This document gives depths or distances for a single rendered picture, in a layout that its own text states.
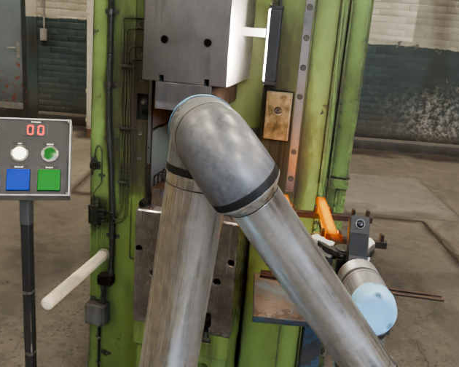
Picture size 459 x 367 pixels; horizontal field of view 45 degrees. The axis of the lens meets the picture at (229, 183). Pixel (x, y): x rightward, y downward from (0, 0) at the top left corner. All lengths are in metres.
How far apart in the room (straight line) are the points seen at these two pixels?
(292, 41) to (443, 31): 6.32
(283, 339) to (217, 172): 1.57
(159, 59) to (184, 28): 0.13
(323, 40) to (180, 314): 1.22
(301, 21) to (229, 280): 0.93
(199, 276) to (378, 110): 7.19
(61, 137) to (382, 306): 1.32
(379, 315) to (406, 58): 7.08
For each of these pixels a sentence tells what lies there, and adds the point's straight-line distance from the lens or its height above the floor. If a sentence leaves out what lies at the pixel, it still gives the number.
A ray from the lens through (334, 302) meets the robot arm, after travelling 0.91.
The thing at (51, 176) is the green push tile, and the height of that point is 1.02.
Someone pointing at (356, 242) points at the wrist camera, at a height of 1.12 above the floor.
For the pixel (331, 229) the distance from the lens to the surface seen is 1.58.
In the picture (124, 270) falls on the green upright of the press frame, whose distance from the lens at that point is 2.33.
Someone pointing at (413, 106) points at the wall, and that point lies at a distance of 8.17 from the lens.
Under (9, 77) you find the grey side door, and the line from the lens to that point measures 8.52.
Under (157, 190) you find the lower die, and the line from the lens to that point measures 2.00.
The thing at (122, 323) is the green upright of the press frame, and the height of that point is 0.32.
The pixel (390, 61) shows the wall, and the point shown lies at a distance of 8.02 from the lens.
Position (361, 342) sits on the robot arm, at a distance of 0.97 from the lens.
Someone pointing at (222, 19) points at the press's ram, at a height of 1.58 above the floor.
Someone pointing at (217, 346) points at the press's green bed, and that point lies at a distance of 2.12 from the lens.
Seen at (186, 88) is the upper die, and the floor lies 1.35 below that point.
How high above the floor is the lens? 1.57
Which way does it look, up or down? 16 degrees down
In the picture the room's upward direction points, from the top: 5 degrees clockwise
